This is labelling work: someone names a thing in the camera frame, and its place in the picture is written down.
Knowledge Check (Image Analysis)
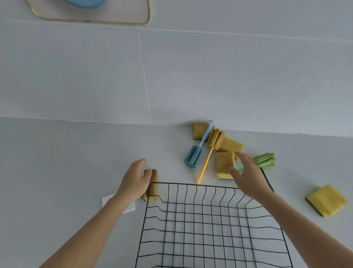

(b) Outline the blue bowl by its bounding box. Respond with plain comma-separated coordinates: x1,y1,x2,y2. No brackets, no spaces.
65,0,107,8

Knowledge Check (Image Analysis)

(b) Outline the person's right hand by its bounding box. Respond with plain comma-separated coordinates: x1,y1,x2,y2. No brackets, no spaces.
228,151,275,201

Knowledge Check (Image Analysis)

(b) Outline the person's left forearm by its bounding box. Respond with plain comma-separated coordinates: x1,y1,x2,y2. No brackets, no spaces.
40,193,136,268

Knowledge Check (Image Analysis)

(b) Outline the person's right forearm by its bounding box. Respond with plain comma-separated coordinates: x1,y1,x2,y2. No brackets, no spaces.
253,190,353,268

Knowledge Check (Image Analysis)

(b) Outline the green sponge bottle brush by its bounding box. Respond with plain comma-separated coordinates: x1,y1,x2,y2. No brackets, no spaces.
235,152,277,170

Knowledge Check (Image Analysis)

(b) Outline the white paper sheet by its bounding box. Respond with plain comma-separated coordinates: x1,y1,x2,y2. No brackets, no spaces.
102,194,136,215

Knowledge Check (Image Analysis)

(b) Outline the gold rimmed tray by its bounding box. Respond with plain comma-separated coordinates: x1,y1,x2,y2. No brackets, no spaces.
25,0,151,26

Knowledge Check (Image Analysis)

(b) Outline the person's left hand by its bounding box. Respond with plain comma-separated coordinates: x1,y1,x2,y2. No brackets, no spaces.
114,158,153,206

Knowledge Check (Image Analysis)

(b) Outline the orange sponge bottle brush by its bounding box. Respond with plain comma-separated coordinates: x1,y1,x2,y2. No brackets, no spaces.
196,128,225,185

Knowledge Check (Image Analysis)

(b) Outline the black wire basket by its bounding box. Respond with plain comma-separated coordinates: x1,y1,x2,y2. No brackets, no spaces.
134,181,293,268

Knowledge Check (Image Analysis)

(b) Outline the blue sponge bottle brush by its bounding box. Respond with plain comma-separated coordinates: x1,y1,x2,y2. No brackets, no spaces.
184,120,215,168

